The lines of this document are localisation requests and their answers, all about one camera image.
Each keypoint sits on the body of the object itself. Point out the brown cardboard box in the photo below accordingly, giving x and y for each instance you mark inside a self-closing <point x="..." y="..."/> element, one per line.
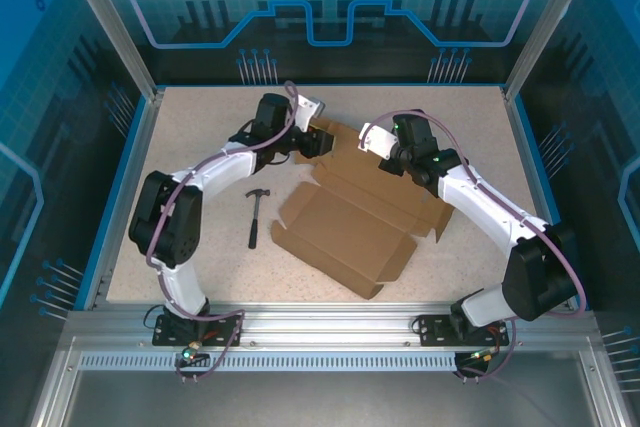
<point x="345" y="227"/>

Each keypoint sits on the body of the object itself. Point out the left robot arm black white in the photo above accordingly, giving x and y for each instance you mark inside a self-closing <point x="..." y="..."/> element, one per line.
<point x="165" y="227"/>

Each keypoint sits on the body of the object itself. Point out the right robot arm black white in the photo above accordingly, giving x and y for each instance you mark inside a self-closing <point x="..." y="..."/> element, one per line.
<point x="535" y="277"/>

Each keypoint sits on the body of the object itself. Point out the blue table edge strip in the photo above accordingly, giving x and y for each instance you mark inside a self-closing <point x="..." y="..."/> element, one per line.
<point x="107" y="207"/>
<point x="547" y="187"/>

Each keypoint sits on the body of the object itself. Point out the connector with green light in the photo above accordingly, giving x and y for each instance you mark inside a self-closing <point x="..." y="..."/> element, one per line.
<point x="485" y="354"/>
<point x="190" y="351"/>

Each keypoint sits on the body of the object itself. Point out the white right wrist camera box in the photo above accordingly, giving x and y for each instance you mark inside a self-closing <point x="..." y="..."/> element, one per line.
<point x="380" y="139"/>

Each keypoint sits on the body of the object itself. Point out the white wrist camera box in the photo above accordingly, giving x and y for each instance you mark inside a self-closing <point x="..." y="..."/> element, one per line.
<point x="307" y="109"/>
<point x="380" y="139"/>

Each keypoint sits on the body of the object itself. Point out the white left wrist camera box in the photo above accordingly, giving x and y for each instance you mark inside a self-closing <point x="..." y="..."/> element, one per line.
<point x="307" y="109"/>

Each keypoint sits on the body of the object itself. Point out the aluminium mounting rail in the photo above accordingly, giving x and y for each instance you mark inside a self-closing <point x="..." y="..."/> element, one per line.
<point x="325" y="319"/>

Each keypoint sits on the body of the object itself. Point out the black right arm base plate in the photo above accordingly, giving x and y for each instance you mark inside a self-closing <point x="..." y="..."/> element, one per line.
<point x="440" y="332"/>

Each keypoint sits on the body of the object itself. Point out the aluminium frame post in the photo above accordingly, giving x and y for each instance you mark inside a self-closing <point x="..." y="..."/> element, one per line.
<point x="550" y="22"/>
<point x="115" y="27"/>

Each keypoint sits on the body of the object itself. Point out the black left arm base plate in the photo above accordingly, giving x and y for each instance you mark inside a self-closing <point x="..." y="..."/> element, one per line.
<point x="170" y="334"/>

